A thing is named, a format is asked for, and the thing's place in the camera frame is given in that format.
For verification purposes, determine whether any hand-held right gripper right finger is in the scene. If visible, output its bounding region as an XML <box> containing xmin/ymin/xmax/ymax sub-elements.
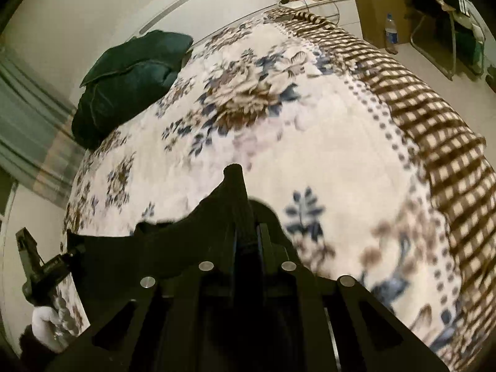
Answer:
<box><xmin>242</xmin><ymin>223</ymin><xmax>450</xmax><ymax>372</ymax></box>

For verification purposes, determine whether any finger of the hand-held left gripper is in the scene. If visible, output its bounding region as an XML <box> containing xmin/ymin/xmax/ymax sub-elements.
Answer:
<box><xmin>58</xmin><ymin>243</ymin><xmax>86</xmax><ymax>267</ymax></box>

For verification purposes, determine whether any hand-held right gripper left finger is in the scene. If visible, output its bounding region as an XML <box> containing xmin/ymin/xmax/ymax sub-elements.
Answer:
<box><xmin>46</xmin><ymin>165</ymin><xmax>249</xmax><ymax>372</ymax></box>

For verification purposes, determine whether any person's left forearm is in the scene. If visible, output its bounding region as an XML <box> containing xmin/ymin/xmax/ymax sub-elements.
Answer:
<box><xmin>19</xmin><ymin>323</ymin><xmax>59</xmax><ymax>372</ymax></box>

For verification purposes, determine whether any person's left hand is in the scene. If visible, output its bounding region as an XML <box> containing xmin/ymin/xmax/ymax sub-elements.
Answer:
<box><xmin>31</xmin><ymin>306</ymin><xmax>64</xmax><ymax>354</ymax></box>

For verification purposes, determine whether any window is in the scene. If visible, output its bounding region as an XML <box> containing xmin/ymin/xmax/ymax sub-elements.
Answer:
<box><xmin>0</xmin><ymin>170</ymin><xmax>18</xmax><ymax>225</ymax></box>

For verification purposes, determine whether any floral blanket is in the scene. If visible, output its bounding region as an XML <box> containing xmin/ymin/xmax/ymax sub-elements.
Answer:
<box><xmin>62</xmin><ymin>11</ymin><xmax>477</xmax><ymax>372</ymax></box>

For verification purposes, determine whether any green striped curtain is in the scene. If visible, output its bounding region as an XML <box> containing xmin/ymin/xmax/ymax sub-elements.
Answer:
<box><xmin>0</xmin><ymin>46</ymin><xmax>86</xmax><ymax>206</ymax></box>

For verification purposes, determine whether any dark green pillow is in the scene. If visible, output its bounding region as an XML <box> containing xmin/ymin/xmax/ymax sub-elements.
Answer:
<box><xmin>72</xmin><ymin>30</ymin><xmax>194</xmax><ymax>151</ymax></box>

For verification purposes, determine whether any white headboard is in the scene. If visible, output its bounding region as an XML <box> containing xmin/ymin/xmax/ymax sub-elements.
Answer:
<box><xmin>108</xmin><ymin>0</ymin><xmax>280</xmax><ymax>53</ymax></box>

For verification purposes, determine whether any brown checked blanket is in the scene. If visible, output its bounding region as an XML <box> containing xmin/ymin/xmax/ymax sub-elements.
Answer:
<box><xmin>263</xmin><ymin>8</ymin><xmax>496</xmax><ymax>372</ymax></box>

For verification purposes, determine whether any white nightstand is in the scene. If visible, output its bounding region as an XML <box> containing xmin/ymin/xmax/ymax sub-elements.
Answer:
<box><xmin>285</xmin><ymin>0</ymin><xmax>363</xmax><ymax>39</ymax></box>

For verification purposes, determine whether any plastic water bottle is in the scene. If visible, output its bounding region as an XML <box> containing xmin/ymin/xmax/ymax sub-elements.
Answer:
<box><xmin>384</xmin><ymin>13</ymin><xmax>401</xmax><ymax>54</ymax></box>

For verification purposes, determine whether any large brown cardboard box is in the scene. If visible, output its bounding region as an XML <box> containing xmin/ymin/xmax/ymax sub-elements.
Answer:
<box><xmin>335</xmin><ymin>0</ymin><xmax>413</xmax><ymax>49</ymax></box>

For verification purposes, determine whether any metal folding chair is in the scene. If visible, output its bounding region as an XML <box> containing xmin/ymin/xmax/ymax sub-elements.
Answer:
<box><xmin>410</xmin><ymin>6</ymin><xmax>487</xmax><ymax>81</ymax></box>

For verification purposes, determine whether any teal storage box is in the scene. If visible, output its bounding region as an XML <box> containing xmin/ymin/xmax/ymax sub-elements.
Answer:
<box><xmin>455</xmin><ymin>27</ymin><xmax>485</xmax><ymax>76</ymax></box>

